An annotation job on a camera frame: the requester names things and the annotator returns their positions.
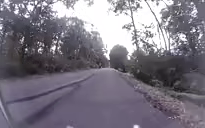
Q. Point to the leaf-strewn roadside verge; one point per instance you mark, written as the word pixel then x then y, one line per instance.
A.
pixel 163 100

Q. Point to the robot's own part right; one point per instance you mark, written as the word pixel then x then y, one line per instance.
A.
pixel 136 126

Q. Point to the robot's own part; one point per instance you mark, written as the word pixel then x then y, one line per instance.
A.
pixel 69 126
pixel 136 126

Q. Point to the grey asphalt road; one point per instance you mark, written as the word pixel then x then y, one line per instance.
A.
pixel 100 100

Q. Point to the robot's own part left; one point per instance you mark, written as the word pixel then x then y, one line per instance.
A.
pixel 69 126

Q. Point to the row of tall trees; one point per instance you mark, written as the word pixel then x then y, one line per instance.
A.
pixel 183 33

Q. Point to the dark rounded tree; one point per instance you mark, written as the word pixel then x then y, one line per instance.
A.
pixel 118 56

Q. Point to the dense wood of trees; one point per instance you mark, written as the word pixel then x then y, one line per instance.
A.
pixel 40 43

